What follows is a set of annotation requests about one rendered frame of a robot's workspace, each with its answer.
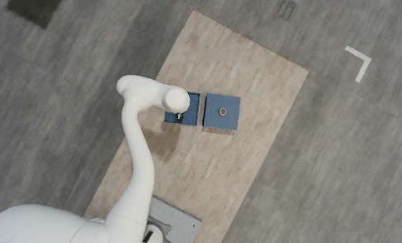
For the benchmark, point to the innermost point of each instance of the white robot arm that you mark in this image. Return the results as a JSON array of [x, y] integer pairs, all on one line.
[[128, 221]]

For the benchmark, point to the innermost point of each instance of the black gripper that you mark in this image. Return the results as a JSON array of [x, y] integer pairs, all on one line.
[[179, 117]]

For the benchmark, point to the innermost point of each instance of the blue tray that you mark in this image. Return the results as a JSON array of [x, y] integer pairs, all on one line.
[[190, 115]]

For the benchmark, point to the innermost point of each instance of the blue square plate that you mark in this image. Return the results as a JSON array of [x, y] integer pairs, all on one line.
[[222, 111]]

